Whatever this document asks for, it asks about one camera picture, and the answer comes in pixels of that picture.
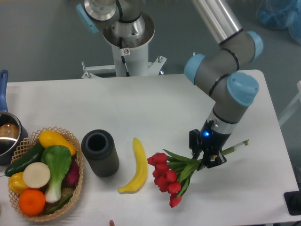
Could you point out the black device at edge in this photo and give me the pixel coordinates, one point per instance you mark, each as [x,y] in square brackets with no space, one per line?
[293,202]

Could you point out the dark grey ribbed vase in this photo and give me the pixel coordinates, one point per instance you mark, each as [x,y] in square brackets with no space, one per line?
[99,149]

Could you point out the woven wicker basket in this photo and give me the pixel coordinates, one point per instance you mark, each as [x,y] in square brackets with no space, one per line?
[28,143]

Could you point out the blue handled saucepan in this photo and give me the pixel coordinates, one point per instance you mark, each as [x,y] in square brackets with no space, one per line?
[12,131]

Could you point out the fingertip at bottom edge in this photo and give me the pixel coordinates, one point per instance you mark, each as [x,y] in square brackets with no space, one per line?
[111,223]

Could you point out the green chili pepper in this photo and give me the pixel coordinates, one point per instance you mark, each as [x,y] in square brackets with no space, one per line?
[59,205]

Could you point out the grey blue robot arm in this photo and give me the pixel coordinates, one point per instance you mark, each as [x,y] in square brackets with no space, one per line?
[219,76]

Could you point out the purple sweet potato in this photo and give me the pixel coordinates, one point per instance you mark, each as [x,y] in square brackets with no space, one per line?
[72,176]

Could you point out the orange fruit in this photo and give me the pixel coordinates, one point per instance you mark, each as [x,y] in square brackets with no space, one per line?
[31,202]

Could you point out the white round radish slice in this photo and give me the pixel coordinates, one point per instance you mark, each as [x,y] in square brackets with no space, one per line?
[36,175]

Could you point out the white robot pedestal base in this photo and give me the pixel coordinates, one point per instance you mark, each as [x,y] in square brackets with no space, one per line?
[130,49]

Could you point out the yellow plastic banana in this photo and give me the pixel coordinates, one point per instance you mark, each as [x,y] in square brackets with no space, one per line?
[138,180]

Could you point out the white frame at right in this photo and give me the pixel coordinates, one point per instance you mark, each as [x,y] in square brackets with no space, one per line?
[291,108]

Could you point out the yellow squash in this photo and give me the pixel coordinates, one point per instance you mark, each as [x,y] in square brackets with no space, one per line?
[49,138]

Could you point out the dark green cucumber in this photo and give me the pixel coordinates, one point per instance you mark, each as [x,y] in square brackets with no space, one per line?
[31,156]

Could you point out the green bok choy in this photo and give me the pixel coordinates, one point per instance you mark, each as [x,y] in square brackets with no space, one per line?
[58,160]

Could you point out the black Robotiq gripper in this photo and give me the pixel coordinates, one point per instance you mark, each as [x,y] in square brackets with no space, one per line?
[210,142]

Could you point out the yellow bell pepper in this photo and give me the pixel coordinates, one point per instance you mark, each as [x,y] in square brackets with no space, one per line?
[16,183]

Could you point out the blue plastic bag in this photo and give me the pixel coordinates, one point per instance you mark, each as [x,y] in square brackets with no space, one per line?
[281,15]

